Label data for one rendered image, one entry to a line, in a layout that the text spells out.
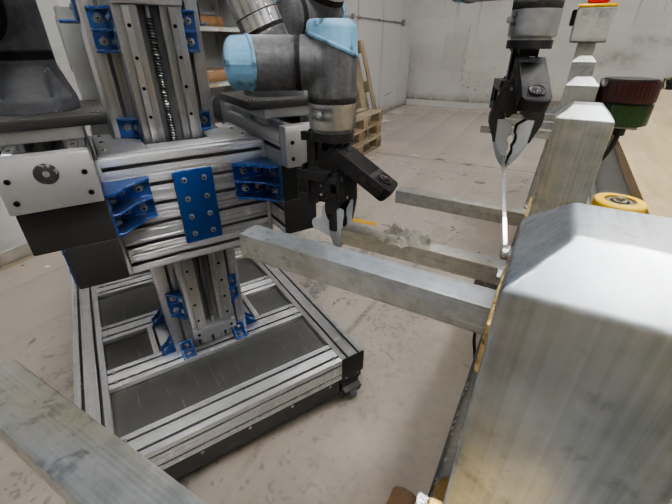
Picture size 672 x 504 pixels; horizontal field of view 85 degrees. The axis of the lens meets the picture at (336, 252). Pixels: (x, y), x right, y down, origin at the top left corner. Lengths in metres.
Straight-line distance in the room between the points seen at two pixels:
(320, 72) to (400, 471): 1.14
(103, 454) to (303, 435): 1.17
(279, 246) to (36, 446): 0.25
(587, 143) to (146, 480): 0.33
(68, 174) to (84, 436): 0.56
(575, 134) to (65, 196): 0.72
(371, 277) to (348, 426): 1.09
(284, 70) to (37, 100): 0.47
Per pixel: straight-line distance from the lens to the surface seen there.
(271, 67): 0.59
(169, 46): 1.01
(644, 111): 0.56
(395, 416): 1.45
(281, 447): 1.38
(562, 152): 0.32
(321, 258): 0.37
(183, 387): 1.32
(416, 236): 0.62
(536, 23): 0.75
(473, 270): 0.61
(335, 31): 0.58
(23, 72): 0.88
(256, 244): 0.42
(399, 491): 1.22
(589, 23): 1.05
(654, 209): 0.84
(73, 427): 0.27
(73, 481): 0.25
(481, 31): 8.38
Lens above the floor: 1.15
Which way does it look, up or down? 29 degrees down
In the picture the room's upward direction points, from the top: straight up
